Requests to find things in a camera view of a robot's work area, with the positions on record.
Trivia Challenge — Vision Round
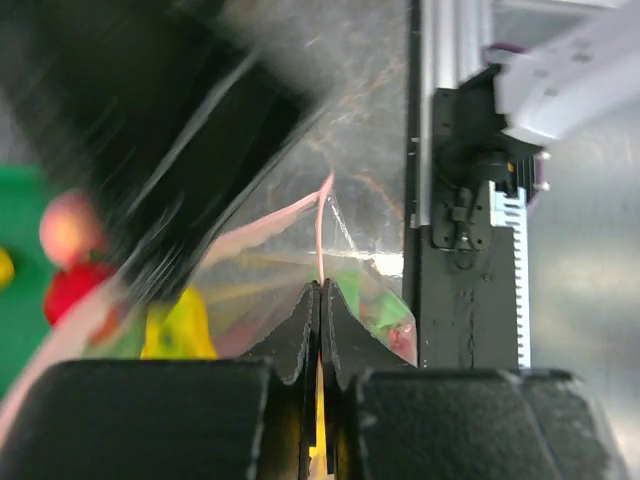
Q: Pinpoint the yellow star fruit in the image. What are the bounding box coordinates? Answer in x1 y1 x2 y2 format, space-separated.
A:
0 247 15 290

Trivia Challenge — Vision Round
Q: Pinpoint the yellow banana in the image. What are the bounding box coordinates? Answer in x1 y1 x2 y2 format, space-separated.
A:
140 287 218 360

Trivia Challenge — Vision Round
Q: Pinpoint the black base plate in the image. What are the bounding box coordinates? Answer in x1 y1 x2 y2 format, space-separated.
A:
415 89 519 369

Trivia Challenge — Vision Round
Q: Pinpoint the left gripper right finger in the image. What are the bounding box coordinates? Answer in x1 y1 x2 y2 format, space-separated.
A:
320 280 620 479

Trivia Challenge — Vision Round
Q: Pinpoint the peach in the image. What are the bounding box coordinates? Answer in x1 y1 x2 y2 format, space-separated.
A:
39 189 107 268

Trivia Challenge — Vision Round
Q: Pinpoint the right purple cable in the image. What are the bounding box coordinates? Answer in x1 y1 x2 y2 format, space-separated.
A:
482 42 526 64

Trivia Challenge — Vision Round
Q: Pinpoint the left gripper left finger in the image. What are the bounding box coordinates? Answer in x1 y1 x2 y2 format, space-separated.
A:
1 283 320 479

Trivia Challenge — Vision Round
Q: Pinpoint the pink dragon fruit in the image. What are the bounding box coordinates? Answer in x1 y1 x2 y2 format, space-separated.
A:
332 269 418 366

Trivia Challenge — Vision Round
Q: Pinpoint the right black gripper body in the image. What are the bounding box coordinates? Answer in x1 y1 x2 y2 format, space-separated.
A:
1 1 316 300

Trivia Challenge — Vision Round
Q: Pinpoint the clear pink zip top bag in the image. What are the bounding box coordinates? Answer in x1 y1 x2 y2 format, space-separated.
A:
0 169 418 480

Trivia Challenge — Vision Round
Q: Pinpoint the green plastic crate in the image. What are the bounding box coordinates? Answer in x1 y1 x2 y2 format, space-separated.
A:
1 165 54 394

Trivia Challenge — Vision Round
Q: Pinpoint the white cable duct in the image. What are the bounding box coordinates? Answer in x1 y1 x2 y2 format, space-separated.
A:
489 182 531 369

